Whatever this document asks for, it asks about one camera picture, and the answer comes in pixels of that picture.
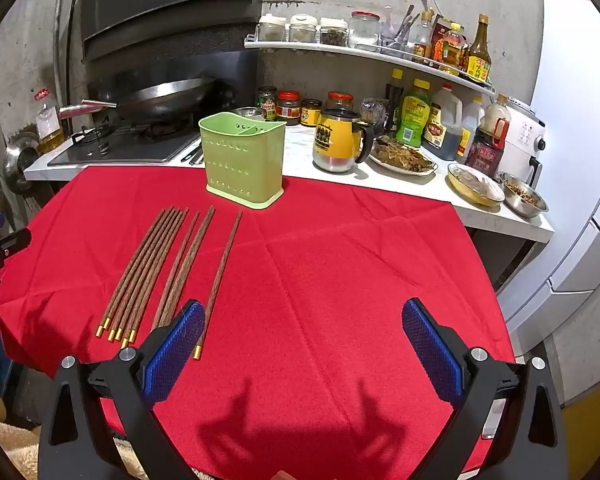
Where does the white lid spice jar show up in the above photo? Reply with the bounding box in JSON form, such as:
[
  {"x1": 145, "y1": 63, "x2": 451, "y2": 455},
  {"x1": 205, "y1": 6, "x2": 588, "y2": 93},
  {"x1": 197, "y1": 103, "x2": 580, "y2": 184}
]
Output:
[
  {"x1": 320, "y1": 17, "x2": 349, "y2": 46},
  {"x1": 257, "y1": 14, "x2": 287, "y2": 42},
  {"x1": 288, "y1": 14, "x2": 319, "y2": 44}
]

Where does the white refrigerator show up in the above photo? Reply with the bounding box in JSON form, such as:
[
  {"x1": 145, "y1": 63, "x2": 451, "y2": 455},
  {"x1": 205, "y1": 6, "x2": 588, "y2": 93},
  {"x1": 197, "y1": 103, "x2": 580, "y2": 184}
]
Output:
[{"x1": 495, "y1": 0, "x2": 600, "y2": 403}]

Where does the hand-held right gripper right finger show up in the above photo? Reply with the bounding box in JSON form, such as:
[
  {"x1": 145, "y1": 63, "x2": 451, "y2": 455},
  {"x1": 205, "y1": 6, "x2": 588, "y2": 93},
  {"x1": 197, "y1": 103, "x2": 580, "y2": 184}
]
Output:
[{"x1": 401, "y1": 298, "x2": 569, "y2": 480}]

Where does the green bottle yellow cap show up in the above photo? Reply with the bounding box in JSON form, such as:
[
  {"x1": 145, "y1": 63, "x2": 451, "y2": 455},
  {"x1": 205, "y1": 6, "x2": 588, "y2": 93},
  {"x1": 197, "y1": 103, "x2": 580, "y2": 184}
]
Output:
[{"x1": 396, "y1": 78, "x2": 433, "y2": 149}]

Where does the dark bottle yellow cap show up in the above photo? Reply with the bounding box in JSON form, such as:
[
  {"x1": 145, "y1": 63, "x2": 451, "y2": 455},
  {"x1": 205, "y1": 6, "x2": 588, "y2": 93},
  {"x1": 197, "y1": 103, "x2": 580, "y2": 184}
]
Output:
[{"x1": 467, "y1": 14, "x2": 492, "y2": 84}]

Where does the yellow oil bottle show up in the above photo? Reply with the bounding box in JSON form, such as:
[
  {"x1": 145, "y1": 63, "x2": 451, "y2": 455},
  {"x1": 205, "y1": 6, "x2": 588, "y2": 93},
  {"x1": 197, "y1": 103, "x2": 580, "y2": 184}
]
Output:
[{"x1": 440, "y1": 23, "x2": 467, "y2": 76}]

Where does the glass jar red lid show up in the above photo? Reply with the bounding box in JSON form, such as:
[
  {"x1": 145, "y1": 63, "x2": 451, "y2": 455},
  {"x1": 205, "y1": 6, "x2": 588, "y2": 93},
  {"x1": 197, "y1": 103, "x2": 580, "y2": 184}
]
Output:
[{"x1": 349, "y1": 11, "x2": 382, "y2": 50}]

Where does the steel pot lid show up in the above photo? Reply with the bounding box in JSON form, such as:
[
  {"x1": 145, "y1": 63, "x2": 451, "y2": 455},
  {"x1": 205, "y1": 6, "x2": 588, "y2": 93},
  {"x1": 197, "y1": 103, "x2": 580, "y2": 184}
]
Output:
[{"x1": 2, "y1": 132, "x2": 39, "y2": 194}]

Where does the white plastic jug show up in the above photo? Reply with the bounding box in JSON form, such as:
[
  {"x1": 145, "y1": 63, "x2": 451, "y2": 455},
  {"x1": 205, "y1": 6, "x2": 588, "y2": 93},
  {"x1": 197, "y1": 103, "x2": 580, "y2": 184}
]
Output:
[{"x1": 456, "y1": 95, "x2": 486, "y2": 159}]

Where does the wooden chopstick gold tip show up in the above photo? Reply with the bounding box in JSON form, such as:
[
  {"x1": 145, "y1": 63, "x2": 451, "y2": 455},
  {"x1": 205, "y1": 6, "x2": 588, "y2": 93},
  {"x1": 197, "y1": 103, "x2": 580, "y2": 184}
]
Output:
[
  {"x1": 121, "y1": 206, "x2": 185, "y2": 349},
  {"x1": 97, "y1": 206, "x2": 167, "y2": 337},
  {"x1": 163, "y1": 205, "x2": 217, "y2": 326},
  {"x1": 128, "y1": 206, "x2": 190, "y2": 342},
  {"x1": 193, "y1": 210, "x2": 244, "y2": 361},
  {"x1": 151, "y1": 210, "x2": 201, "y2": 333},
  {"x1": 107, "y1": 204, "x2": 173, "y2": 342},
  {"x1": 115, "y1": 206, "x2": 180, "y2": 340}
]

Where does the red tablecloth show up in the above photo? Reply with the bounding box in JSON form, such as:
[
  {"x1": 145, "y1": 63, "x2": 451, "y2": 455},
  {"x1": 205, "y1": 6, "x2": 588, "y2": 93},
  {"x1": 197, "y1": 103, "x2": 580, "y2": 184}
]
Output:
[{"x1": 0, "y1": 165, "x2": 518, "y2": 476}]

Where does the yellow label sauce jar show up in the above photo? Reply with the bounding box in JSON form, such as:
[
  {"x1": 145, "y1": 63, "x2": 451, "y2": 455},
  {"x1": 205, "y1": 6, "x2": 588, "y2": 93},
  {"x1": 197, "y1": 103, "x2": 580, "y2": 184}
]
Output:
[{"x1": 300, "y1": 99, "x2": 324, "y2": 128}]

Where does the dark vinegar jug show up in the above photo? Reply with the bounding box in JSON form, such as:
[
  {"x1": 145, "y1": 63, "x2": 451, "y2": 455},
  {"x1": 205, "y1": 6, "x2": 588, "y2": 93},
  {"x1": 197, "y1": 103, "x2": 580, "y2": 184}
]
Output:
[{"x1": 422, "y1": 84, "x2": 464, "y2": 162}]

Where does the red seasoning box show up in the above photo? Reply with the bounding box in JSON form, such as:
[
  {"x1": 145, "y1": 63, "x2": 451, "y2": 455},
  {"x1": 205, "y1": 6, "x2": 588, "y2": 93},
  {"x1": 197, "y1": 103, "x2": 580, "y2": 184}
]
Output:
[{"x1": 431, "y1": 17, "x2": 454, "y2": 63}]

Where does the dark jug red handle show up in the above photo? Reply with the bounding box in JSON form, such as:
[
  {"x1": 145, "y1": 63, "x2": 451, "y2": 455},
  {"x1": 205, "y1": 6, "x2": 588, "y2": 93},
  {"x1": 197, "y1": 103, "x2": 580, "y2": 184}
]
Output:
[{"x1": 465, "y1": 92, "x2": 512, "y2": 179}]

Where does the plate of cooked food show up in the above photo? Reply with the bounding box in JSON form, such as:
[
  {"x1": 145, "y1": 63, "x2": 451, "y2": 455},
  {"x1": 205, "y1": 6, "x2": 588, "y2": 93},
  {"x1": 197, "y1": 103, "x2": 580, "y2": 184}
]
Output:
[{"x1": 369, "y1": 135, "x2": 439, "y2": 177}]

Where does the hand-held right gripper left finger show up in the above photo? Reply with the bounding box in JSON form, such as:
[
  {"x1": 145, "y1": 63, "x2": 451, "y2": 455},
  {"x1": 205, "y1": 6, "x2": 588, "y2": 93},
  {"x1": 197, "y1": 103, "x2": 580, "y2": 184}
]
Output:
[{"x1": 37, "y1": 299, "x2": 207, "y2": 480}]

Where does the clear plastic bag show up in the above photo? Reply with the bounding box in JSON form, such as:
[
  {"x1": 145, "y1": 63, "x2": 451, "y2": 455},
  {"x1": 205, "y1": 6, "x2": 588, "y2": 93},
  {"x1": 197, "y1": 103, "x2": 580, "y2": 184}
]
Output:
[{"x1": 360, "y1": 97, "x2": 389, "y2": 129}]

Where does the clear bottle yellow label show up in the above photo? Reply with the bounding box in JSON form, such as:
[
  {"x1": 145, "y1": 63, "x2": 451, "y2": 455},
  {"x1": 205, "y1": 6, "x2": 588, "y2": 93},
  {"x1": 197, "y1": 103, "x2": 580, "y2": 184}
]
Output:
[{"x1": 412, "y1": 10, "x2": 434, "y2": 64}]

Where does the oil bottle red cap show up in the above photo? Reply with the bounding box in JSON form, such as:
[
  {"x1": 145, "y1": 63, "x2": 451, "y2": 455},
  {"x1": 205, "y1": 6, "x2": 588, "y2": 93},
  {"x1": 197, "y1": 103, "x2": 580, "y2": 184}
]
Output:
[{"x1": 34, "y1": 89, "x2": 66, "y2": 156}]

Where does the red lid sauce jar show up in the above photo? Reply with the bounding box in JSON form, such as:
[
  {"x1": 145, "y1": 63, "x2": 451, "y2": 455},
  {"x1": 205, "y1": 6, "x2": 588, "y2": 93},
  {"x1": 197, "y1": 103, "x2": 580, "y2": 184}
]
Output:
[{"x1": 276, "y1": 91, "x2": 301, "y2": 126}]

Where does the steel bowl with food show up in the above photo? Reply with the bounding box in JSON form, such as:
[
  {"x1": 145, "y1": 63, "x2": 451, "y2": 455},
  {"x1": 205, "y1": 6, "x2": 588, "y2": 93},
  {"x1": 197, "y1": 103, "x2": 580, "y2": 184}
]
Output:
[{"x1": 495, "y1": 171, "x2": 550, "y2": 219}]

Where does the black range hood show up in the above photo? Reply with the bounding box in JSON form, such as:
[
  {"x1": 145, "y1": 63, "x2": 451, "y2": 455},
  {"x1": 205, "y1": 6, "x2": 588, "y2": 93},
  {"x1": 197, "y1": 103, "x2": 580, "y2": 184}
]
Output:
[{"x1": 42, "y1": 0, "x2": 268, "y2": 63}]

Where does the black gas stove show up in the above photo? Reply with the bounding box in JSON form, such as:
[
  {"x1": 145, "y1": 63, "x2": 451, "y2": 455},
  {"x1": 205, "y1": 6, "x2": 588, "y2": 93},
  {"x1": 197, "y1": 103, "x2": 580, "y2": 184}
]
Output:
[{"x1": 47, "y1": 121, "x2": 202, "y2": 166}]

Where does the yellow steel mug black handle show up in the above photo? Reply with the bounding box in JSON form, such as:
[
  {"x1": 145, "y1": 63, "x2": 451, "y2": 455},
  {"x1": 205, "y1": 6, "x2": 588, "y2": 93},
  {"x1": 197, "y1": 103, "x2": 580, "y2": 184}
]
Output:
[{"x1": 312, "y1": 108, "x2": 376, "y2": 174}]

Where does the yellow covered bowl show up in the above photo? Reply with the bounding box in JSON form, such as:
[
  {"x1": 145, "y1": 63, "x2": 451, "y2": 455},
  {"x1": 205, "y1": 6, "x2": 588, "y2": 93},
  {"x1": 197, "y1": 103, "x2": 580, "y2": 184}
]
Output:
[{"x1": 447, "y1": 162, "x2": 506, "y2": 208}]

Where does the green lid sauce jar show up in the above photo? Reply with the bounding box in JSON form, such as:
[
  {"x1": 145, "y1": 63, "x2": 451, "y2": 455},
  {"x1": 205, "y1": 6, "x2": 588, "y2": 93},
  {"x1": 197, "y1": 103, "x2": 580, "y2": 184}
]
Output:
[{"x1": 256, "y1": 86, "x2": 279, "y2": 122}]

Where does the dark soy sauce bottle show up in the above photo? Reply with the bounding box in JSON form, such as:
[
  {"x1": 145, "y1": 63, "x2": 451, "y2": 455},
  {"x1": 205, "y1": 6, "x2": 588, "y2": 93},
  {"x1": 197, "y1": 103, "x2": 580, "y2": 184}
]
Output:
[{"x1": 384, "y1": 69, "x2": 406, "y2": 133}]

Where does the beige fleece cloth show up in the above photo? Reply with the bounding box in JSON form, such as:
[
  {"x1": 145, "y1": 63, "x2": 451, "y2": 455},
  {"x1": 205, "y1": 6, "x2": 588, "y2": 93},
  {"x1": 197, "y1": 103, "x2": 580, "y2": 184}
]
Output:
[{"x1": 0, "y1": 417, "x2": 48, "y2": 480}]

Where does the white wall shelf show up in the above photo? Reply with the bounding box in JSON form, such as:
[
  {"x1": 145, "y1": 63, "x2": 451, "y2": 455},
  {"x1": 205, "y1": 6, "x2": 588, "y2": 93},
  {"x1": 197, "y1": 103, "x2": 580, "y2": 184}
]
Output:
[{"x1": 244, "y1": 35, "x2": 497, "y2": 97}]

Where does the small red lid jar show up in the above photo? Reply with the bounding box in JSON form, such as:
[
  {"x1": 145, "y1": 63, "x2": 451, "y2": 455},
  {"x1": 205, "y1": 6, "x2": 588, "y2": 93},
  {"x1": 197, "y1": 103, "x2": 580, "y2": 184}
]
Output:
[{"x1": 326, "y1": 91, "x2": 354, "y2": 112}]

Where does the black wok metal handle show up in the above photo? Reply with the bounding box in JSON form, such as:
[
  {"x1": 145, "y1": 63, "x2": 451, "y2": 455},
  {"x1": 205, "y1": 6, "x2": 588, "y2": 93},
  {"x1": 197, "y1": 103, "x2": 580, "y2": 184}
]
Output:
[{"x1": 57, "y1": 77, "x2": 218, "y2": 123}]

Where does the green plastic utensil holder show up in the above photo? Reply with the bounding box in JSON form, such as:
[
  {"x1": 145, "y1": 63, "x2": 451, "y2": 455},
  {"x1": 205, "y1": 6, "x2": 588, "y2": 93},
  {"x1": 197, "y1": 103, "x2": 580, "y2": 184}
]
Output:
[{"x1": 199, "y1": 112, "x2": 287, "y2": 210}]

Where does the white kitchen appliance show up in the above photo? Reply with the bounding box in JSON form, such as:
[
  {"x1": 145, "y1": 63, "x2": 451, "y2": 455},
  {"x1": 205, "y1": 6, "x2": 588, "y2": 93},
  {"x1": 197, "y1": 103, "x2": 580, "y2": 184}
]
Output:
[{"x1": 504, "y1": 97, "x2": 549, "y2": 187}]

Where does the clear container with utensils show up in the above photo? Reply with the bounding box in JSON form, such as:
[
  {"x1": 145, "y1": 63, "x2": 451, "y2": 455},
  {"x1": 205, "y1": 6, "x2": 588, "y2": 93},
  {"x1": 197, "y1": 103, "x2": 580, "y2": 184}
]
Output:
[{"x1": 380, "y1": 5, "x2": 417, "y2": 57}]

